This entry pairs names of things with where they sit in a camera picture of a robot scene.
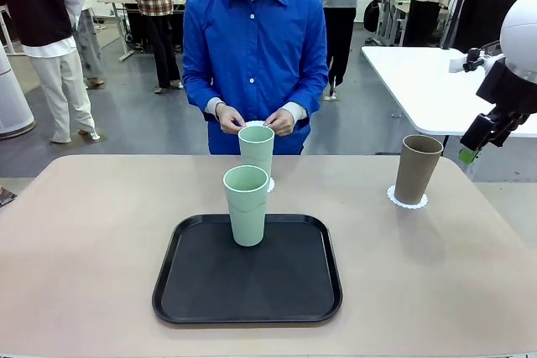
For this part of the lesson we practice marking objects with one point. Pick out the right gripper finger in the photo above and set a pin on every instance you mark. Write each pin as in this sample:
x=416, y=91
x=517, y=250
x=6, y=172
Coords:
x=476, y=133
x=509, y=122

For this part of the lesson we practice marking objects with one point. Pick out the person's right forearm blue sleeve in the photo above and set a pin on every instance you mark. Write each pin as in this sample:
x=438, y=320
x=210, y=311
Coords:
x=201, y=98

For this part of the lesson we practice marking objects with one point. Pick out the person in blue shirt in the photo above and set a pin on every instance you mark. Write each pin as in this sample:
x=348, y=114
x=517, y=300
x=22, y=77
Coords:
x=251, y=60

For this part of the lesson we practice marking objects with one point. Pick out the tan tall cup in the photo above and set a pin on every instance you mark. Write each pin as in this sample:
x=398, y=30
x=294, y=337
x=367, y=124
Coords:
x=417, y=173

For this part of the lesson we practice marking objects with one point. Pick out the person's right hand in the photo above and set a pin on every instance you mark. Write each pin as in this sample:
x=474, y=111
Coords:
x=230, y=119

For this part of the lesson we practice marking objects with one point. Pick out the black plastic serving tray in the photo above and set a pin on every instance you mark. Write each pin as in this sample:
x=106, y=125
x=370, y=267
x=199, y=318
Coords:
x=251, y=286

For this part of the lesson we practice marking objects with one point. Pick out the brown patterned object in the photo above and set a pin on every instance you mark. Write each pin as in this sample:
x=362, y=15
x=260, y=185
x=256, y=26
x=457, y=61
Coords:
x=6, y=196

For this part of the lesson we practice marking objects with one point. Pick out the person in grey trousers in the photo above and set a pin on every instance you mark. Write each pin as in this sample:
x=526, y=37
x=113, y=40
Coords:
x=90, y=48

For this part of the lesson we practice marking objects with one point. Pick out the white folding table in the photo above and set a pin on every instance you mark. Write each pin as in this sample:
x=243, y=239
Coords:
x=419, y=89

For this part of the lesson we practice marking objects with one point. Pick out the black backpack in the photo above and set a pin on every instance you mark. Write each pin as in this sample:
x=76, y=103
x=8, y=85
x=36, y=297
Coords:
x=371, y=14

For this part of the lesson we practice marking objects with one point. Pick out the person's left hand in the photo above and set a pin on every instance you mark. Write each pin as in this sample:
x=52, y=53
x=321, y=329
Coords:
x=282, y=122

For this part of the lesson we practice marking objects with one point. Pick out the pale green tall cup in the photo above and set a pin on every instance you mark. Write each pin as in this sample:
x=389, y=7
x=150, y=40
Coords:
x=246, y=224
x=262, y=152

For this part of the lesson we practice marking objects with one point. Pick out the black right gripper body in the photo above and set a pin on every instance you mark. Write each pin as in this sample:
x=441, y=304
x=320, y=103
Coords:
x=509, y=89

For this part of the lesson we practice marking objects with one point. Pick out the person's left forearm blue sleeve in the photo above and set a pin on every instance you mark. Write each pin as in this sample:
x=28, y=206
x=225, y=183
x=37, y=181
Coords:
x=308, y=98

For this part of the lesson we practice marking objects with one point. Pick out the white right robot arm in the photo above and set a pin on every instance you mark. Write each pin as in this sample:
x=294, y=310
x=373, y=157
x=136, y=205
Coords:
x=522, y=35

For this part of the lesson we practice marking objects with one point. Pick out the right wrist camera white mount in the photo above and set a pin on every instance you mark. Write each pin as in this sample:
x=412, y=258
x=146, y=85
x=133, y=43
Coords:
x=472, y=61

